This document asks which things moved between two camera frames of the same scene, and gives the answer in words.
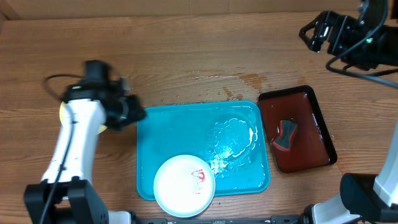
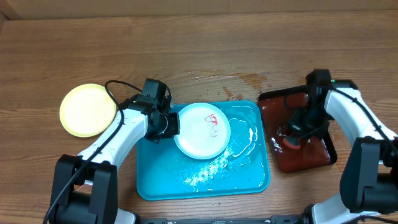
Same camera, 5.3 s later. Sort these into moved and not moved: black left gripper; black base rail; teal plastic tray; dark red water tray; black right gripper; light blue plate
Moved: black right gripper; light blue plate; black left gripper
Not moved: black base rail; dark red water tray; teal plastic tray
